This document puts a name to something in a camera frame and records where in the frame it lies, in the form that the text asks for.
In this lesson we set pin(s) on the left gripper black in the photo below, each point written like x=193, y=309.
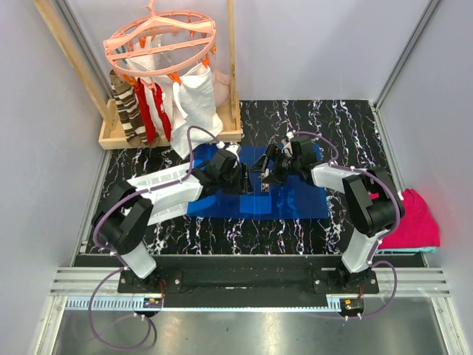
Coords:
x=239, y=188

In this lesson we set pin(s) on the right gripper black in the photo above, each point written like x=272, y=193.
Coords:
x=261, y=164

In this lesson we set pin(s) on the blue plastic folder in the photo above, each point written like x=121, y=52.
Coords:
x=294, y=200

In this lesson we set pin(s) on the white printed paper files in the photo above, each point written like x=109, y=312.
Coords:
x=155, y=179

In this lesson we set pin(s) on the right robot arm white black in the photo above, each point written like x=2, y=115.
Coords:
x=374, y=206

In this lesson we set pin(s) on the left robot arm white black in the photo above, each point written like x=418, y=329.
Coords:
x=120, y=224

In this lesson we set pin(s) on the white hanging towel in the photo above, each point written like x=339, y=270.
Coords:
x=195, y=118

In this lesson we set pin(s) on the pale pink hanging cloth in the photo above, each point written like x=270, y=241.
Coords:
x=221, y=85

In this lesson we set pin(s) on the black marble pattern mat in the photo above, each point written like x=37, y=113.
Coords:
x=350, y=125

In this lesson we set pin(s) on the brown striped sock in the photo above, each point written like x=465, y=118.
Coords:
x=128, y=110

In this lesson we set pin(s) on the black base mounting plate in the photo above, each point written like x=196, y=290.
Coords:
x=182, y=280

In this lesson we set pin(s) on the red white striped sock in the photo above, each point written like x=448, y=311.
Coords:
x=151, y=99

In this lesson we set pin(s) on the white cloth behind hanger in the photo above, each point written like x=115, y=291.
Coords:
x=148, y=62

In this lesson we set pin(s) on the pink round clip hanger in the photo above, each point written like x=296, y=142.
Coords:
x=161, y=44

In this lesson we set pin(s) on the pink folded t-shirt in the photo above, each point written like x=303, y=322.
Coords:
x=417, y=228

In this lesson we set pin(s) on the teal folded garment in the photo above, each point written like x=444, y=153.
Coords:
x=427, y=249

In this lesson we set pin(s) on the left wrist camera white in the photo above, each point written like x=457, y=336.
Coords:
x=234, y=148

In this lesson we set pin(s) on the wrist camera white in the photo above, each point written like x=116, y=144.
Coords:
x=286, y=145
x=234, y=148

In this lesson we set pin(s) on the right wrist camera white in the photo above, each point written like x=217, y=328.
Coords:
x=286, y=145

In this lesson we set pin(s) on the wooden rack frame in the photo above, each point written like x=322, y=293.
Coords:
x=63, y=25

